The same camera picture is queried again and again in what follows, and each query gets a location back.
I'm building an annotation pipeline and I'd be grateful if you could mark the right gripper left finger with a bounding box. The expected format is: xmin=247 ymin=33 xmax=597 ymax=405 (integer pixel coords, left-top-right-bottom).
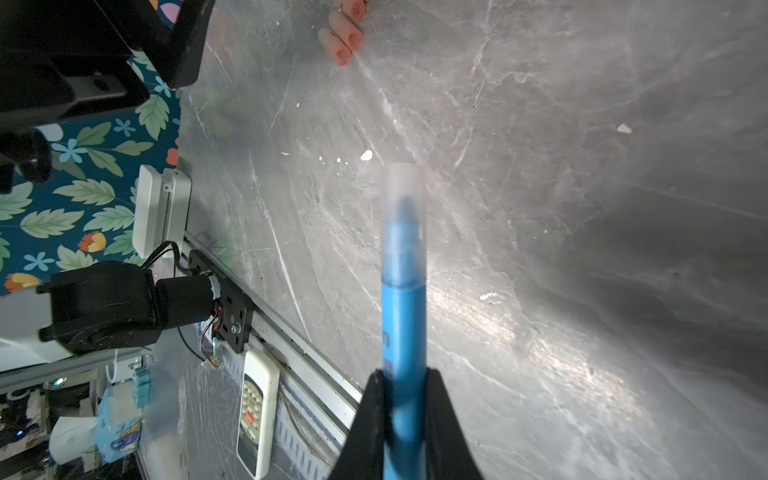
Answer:
xmin=328 ymin=370 xmax=386 ymax=480

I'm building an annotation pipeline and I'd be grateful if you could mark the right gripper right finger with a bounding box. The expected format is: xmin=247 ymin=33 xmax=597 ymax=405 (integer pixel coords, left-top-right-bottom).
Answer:
xmin=424 ymin=368 xmax=483 ymax=480

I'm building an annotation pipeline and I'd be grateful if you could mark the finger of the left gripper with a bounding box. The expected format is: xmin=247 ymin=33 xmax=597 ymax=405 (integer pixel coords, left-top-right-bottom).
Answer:
xmin=107 ymin=0 xmax=215 ymax=89

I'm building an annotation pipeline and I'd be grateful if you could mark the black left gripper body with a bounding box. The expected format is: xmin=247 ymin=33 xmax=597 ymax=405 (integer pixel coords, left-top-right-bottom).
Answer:
xmin=1 ymin=1 xmax=149 ymax=132

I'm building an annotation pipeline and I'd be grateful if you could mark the translucent pink marker cap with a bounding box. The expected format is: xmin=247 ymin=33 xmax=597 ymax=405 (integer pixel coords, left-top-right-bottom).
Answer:
xmin=317 ymin=28 xmax=352 ymax=66

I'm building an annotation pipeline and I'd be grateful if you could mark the translucent purple marker cap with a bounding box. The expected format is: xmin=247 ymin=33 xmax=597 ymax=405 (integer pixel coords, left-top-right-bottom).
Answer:
xmin=328 ymin=11 xmax=364 ymax=51

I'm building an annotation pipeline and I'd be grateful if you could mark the translucent highlighter cap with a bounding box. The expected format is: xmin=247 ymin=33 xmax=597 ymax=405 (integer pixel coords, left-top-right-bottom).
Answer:
xmin=336 ymin=0 xmax=367 ymax=22

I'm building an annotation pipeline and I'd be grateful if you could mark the blue marker pen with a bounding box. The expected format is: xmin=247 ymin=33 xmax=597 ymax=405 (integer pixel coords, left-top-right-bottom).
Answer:
xmin=381 ymin=163 xmax=427 ymax=479

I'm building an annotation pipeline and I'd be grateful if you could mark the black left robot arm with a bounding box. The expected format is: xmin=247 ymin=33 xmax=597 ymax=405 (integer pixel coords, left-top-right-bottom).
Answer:
xmin=1 ymin=1 xmax=215 ymax=369

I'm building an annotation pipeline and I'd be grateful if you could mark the white remote control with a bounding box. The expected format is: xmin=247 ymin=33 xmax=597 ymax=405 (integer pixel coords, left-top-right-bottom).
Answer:
xmin=236 ymin=349 xmax=280 ymax=479

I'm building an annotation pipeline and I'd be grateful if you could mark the white power adapter box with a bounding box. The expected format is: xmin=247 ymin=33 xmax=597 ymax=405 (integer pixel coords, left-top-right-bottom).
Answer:
xmin=132 ymin=165 xmax=192 ymax=259

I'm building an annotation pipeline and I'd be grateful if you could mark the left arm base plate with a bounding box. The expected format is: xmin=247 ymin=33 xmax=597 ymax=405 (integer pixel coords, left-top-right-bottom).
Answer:
xmin=189 ymin=249 xmax=255 ymax=354

